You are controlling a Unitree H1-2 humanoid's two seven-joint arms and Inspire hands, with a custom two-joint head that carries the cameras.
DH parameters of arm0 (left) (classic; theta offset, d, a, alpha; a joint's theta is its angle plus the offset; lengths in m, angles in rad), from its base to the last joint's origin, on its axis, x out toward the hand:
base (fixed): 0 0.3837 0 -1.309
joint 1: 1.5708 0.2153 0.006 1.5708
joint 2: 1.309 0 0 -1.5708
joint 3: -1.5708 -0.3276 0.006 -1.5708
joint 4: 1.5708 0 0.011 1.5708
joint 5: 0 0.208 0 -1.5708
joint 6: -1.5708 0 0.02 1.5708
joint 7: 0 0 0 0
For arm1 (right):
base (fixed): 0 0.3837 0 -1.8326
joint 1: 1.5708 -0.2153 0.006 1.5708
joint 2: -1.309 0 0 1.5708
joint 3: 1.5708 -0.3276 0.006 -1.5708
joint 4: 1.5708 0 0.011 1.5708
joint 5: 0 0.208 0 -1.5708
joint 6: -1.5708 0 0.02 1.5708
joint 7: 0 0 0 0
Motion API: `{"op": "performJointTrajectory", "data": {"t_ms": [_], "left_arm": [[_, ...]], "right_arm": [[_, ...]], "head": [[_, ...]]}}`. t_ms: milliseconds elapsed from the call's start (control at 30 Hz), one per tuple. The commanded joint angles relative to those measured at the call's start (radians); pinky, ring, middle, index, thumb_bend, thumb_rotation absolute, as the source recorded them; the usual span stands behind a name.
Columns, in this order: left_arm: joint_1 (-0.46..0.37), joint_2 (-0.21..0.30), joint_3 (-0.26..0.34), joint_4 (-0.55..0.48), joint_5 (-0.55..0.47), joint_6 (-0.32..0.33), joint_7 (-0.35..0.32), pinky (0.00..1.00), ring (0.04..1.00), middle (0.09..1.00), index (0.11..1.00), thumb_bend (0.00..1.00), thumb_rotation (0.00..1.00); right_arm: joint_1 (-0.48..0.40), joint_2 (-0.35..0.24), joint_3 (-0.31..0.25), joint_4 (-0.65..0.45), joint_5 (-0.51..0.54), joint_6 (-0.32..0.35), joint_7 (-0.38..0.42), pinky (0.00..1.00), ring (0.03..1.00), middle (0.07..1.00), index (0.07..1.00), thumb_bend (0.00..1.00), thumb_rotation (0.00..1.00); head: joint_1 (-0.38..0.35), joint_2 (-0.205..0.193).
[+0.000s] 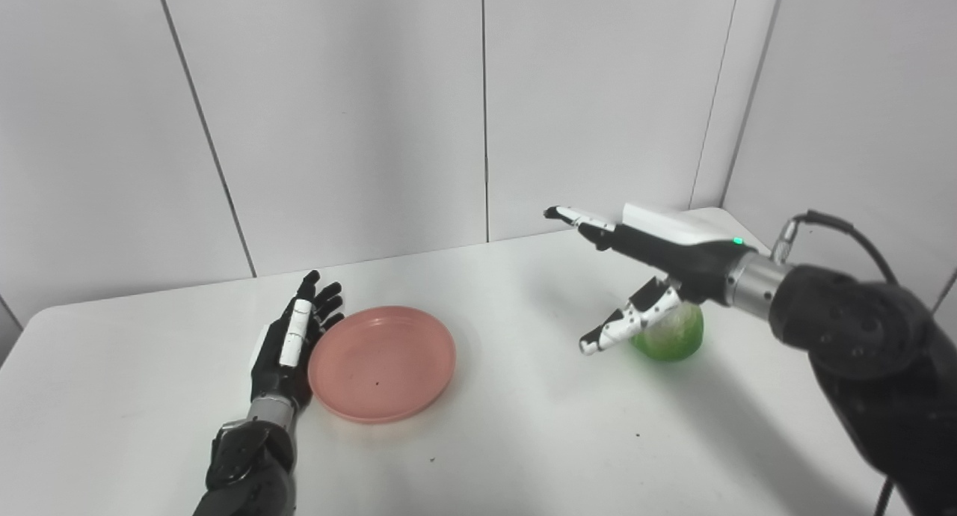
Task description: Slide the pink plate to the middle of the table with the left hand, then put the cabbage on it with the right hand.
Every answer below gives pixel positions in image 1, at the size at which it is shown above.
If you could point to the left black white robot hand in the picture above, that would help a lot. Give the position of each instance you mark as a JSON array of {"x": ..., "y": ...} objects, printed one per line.
[{"x": 273, "y": 366}]

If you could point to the green white toy cabbage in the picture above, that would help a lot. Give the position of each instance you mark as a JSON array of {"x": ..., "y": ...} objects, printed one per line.
[{"x": 677, "y": 336}]

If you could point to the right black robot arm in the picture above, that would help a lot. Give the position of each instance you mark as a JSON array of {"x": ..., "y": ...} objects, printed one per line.
[{"x": 875, "y": 351}]

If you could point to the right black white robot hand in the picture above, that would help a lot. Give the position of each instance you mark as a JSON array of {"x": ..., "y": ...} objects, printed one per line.
[{"x": 688, "y": 262}]

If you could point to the pink round plate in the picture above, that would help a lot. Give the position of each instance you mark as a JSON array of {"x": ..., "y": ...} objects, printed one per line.
[{"x": 381, "y": 363}]

